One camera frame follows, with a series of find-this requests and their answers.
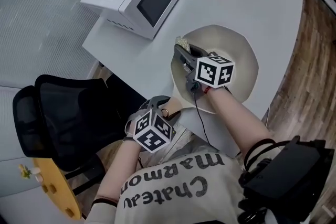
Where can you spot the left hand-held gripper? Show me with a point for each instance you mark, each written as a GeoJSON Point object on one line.
{"type": "Point", "coordinates": [152, 136]}

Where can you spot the black mesh office chair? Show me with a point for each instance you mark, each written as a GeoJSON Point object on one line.
{"type": "Point", "coordinates": [65, 118]}

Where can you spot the person's right forearm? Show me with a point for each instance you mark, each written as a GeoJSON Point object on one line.
{"type": "Point", "coordinates": [236, 120]}

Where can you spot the black equipment pack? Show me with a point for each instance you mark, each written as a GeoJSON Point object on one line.
{"type": "Point", "coordinates": [286, 178]}

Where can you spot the person's left forearm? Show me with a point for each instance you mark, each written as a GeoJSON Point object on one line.
{"type": "Point", "coordinates": [118, 173]}

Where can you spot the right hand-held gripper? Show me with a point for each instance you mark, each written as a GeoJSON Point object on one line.
{"type": "Point", "coordinates": [210, 70]}

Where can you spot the white printed t-shirt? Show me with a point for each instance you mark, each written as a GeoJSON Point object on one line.
{"type": "Point", "coordinates": [168, 191]}

